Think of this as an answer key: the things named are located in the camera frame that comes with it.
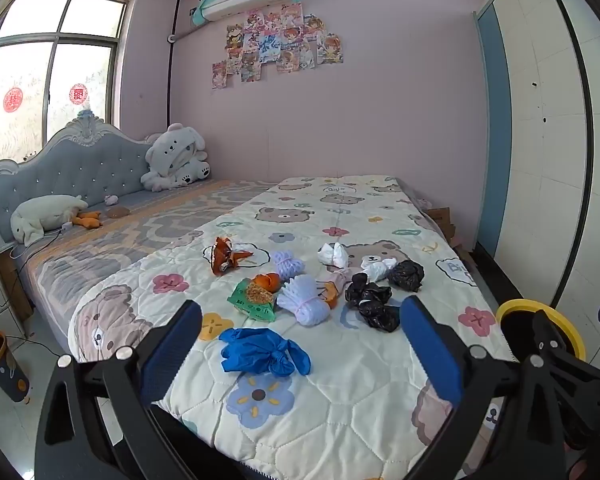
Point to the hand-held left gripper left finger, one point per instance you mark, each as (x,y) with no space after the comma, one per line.
(172,345)

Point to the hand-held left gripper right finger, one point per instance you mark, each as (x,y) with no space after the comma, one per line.
(430,350)

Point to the yellow-rimmed black trash bin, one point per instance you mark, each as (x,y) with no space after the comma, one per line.
(510,306)

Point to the whole orange peel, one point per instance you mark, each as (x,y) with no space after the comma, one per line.
(270,282)

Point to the large crumpled black plastic bag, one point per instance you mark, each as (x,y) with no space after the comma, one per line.
(375,305)

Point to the blue tied plastic bag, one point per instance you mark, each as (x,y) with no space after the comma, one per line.
(250,352)

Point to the small crumpled black plastic bag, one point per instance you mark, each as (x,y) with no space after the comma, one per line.
(405,275)

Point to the green snack packet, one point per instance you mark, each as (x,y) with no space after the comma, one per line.
(250,310)

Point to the bear-print cream quilt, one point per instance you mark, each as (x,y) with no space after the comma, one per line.
(355,400)

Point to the orange snack wrapper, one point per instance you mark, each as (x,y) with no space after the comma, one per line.
(222,257)

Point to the grey and orange patterned bedsheet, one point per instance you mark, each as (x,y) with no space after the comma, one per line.
(130,240)

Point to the knotted pink plastic bag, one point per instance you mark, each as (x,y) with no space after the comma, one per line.
(337,277)

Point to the cardboard box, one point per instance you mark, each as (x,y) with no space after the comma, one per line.
(442,220)

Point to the large purple foam fruit net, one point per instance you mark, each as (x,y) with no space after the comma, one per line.
(302,300)

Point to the small purple foam fruit net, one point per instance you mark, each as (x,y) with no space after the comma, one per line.
(286,264)

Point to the small orange plush toy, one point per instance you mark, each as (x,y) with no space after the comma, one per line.
(89,220)

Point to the small pink plush toy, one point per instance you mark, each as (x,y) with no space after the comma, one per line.
(111,199)

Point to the brown-rimmed patterned floor bin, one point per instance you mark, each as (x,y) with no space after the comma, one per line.
(5,375)

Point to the white plush goose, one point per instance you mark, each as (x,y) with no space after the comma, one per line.
(40,212)

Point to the large white plush dog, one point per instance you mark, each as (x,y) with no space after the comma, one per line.
(172,157)

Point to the grey tufted bed headboard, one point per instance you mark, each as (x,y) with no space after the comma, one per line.
(80,170)

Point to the white and blue wardrobe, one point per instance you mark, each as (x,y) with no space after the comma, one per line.
(530,135)

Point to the red paper window decal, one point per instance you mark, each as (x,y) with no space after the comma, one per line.
(13,100)
(78,94)

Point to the metal-framed window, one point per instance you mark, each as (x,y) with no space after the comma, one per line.
(25,85)

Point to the white air conditioner pipe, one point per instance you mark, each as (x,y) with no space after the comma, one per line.
(182,35)

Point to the cluster of cartoon wall posters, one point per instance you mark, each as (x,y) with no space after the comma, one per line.
(275,40)

